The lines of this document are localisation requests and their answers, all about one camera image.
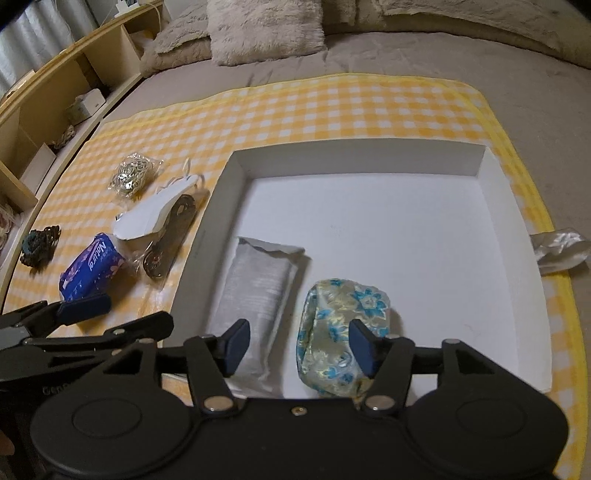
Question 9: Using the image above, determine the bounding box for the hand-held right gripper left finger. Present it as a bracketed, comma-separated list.
[99, 318, 252, 414]

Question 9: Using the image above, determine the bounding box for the grey curtain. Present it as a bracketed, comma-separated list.
[0, 0, 118, 95]

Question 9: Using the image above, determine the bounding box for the wooden bedside shelf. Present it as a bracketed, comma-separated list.
[0, 0, 163, 296]

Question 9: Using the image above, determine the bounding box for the dark beaded hair tie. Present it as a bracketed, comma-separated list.
[19, 224, 63, 274]

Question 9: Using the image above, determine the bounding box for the long beige plush pillow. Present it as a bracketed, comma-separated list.
[323, 0, 591, 69]

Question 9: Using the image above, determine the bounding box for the white cardboard box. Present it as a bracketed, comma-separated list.
[164, 143, 555, 402]

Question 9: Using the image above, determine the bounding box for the white tissue box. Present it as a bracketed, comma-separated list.
[67, 90, 110, 123]

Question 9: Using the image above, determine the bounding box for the clear bag with brown trinkets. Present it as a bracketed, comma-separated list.
[131, 191, 208, 280]

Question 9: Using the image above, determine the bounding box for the printed foil sachet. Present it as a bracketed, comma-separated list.
[205, 236, 306, 398]

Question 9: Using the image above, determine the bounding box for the clear bag of gold chains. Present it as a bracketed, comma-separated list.
[108, 151, 164, 200]

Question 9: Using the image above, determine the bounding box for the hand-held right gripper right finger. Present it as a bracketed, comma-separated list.
[348, 318, 502, 412]

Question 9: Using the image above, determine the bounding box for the floral fabric pouch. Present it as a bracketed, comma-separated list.
[295, 278, 393, 400]

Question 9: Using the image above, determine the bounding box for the crumpled clear plastic bag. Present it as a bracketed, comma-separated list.
[530, 227, 591, 277]

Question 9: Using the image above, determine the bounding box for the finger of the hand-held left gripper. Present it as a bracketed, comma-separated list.
[0, 294, 112, 344]
[21, 310, 175, 358]

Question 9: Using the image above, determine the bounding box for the blue soft packet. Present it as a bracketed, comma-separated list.
[59, 233, 125, 303]

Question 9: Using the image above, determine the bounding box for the fluffy square pillow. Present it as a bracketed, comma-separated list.
[205, 0, 328, 66]

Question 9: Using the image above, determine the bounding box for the yellow checked cloth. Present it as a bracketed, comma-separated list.
[0, 74, 575, 480]

